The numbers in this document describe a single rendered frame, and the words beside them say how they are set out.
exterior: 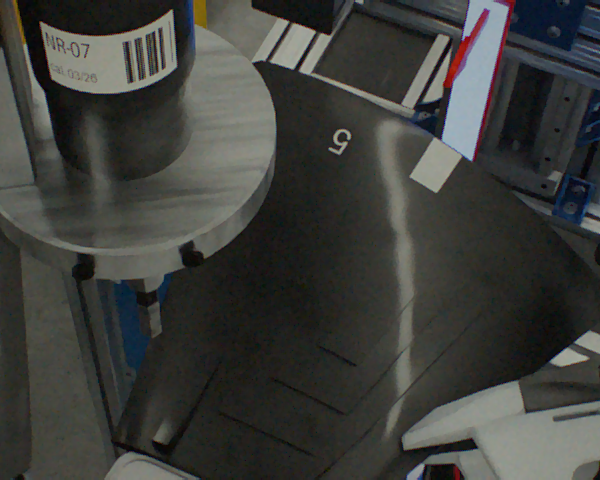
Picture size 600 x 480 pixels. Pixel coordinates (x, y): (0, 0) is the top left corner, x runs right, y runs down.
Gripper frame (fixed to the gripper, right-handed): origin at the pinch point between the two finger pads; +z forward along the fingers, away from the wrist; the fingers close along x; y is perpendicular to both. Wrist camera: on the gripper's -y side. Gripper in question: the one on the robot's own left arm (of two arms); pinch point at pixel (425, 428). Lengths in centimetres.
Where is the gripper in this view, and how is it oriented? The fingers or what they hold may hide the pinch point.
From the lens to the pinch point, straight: 58.9
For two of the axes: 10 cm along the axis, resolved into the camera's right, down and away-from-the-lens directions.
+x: -0.5, 4.5, 8.9
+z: -9.8, 1.4, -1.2
